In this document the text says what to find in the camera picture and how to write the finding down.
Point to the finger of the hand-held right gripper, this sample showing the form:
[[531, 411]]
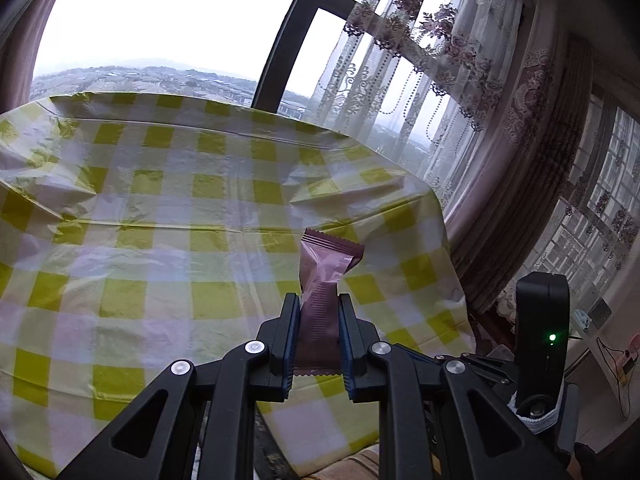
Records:
[[495, 371]]

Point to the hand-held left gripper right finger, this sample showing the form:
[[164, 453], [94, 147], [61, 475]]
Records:
[[350, 360]]

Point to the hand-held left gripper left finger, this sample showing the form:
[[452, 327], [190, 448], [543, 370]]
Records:
[[291, 355]]

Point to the pink snack packet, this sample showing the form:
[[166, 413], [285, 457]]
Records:
[[320, 300]]

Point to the patterned pink curtain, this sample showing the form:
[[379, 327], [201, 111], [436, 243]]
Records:
[[525, 160]]

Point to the yellow white checked tablecloth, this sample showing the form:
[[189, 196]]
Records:
[[150, 210]]

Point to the plain pink curtain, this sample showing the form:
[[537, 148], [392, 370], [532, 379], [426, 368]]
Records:
[[25, 35]]

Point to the dark window frame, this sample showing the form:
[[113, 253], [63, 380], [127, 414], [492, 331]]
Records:
[[280, 60]]

